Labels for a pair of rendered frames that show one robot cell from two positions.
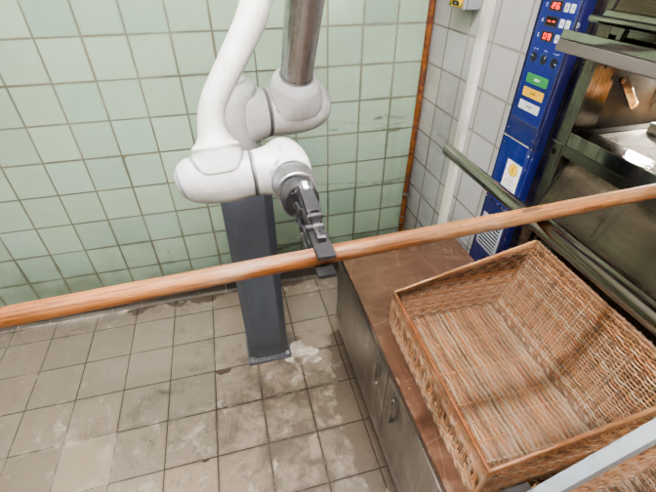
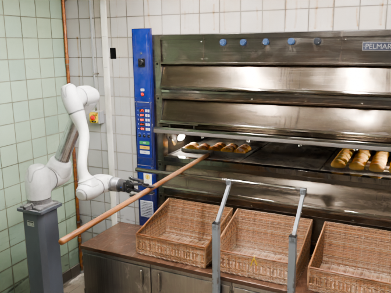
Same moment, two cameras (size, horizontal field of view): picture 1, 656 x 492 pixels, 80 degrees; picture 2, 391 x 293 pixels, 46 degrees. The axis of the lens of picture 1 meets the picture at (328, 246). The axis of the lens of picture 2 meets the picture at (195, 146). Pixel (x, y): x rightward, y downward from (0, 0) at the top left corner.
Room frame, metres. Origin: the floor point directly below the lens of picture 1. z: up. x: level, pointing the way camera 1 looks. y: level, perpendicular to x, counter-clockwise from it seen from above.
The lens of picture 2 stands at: (-1.43, 1.84, 2.03)
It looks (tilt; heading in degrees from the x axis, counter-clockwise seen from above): 12 degrees down; 311
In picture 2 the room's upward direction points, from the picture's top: 1 degrees counter-clockwise
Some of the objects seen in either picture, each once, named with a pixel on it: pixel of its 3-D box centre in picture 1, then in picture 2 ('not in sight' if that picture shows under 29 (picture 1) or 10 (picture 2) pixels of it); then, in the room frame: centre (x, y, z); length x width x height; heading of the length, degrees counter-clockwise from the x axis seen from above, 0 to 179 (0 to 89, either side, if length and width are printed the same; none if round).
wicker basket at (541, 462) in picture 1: (510, 348); (185, 229); (0.67, -0.49, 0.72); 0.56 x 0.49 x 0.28; 13
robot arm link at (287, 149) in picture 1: (280, 165); (101, 183); (0.82, 0.11, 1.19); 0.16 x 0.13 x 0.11; 15
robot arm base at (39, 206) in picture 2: not in sight; (36, 202); (1.24, 0.32, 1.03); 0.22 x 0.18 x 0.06; 105
